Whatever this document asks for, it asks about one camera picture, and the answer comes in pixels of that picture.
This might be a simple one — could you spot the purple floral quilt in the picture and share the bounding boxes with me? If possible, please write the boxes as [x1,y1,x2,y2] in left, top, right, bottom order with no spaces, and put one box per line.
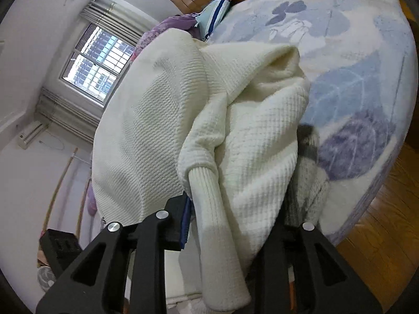
[86,14,201,216]

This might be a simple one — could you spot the barred window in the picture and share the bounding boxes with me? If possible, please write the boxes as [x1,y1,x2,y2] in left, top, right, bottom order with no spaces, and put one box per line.
[60,24,134,104]

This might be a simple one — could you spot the patterned bed sheet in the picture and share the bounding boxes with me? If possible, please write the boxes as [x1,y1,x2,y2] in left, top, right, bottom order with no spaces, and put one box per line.
[209,0,418,244]

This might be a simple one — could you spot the wooden barre rail lower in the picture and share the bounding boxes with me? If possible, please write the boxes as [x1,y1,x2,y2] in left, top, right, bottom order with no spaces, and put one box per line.
[75,176,91,240]

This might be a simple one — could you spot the cream white knit sweater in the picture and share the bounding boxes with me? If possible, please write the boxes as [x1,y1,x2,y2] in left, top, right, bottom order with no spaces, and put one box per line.
[92,29,310,313]

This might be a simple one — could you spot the wooden barre rail upper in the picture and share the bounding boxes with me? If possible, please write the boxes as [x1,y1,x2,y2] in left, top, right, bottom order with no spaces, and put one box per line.
[41,147,79,235]

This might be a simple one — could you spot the black white printed garment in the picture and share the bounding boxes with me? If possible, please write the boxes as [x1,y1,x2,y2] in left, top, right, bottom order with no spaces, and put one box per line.
[284,124,330,227]

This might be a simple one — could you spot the wall air conditioner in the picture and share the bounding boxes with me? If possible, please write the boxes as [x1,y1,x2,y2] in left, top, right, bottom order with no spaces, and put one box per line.
[17,121,46,150]

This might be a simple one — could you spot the wooden barre rail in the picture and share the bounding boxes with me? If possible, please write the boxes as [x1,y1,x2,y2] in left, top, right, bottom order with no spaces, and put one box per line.
[75,176,91,240]
[41,147,79,235]

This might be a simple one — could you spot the right striped curtain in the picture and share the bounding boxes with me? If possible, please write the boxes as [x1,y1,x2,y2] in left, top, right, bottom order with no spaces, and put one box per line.
[80,0,156,46]

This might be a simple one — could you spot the striped curtain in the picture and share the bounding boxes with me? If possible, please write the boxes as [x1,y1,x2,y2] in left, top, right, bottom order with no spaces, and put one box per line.
[80,0,156,46]
[36,87,100,143]

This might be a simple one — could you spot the left striped curtain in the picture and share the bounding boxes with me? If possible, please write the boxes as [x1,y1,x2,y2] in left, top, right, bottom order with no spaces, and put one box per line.
[36,87,100,143]

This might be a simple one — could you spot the blue striped pillow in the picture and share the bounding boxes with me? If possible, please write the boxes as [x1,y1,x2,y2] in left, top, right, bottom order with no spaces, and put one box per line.
[195,0,232,41]

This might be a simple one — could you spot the black bench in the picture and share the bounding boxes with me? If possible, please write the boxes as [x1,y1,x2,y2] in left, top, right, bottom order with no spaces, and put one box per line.
[39,229,82,279]

